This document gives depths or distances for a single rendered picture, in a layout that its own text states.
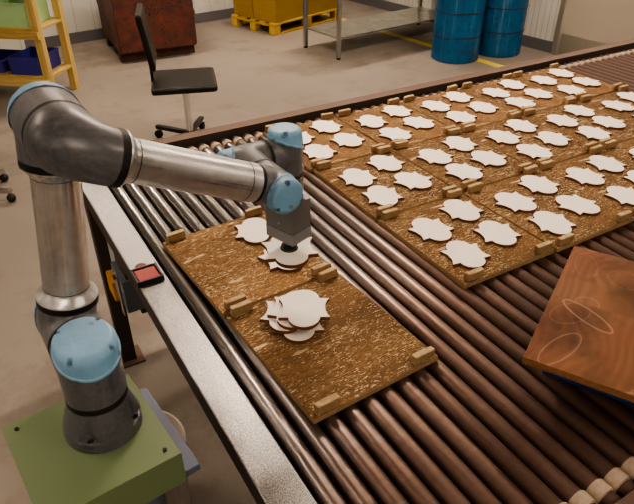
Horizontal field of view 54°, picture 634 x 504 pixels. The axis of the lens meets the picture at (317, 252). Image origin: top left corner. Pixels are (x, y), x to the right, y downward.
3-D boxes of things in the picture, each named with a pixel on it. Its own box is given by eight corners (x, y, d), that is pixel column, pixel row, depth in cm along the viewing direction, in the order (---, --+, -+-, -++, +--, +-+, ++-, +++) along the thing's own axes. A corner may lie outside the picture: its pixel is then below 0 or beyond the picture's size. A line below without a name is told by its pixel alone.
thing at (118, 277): (126, 324, 195) (116, 277, 185) (114, 301, 205) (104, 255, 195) (161, 312, 199) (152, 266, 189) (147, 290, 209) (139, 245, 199)
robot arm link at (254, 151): (235, 165, 119) (284, 152, 124) (210, 144, 127) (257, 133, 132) (238, 200, 124) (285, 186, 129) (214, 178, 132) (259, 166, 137)
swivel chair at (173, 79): (203, 122, 517) (189, -6, 461) (249, 145, 476) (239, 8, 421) (133, 143, 481) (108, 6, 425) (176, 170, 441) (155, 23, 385)
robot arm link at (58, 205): (51, 378, 120) (17, 103, 93) (33, 334, 130) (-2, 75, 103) (113, 361, 126) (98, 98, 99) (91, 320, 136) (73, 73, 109)
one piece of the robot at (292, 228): (320, 179, 139) (320, 240, 148) (291, 167, 144) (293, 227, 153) (291, 194, 133) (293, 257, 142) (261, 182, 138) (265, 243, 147)
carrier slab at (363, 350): (313, 425, 129) (313, 419, 129) (225, 320, 158) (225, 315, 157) (437, 360, 145) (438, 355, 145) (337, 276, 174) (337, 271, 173)
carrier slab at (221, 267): (223, 318, 159) (223, 313, 158) (162, 246, 187) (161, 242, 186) (335, 274, 175) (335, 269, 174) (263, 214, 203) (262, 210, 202)
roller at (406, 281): (639, 498, 120) (646, 483, 117) (230, 146, 260) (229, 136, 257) (655, 487, 122) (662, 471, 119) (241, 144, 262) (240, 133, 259)
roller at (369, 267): (622, 510, 118) (629, 494, 115) (219, 149, 258) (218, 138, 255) (638, 499, 120) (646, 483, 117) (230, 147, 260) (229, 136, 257)
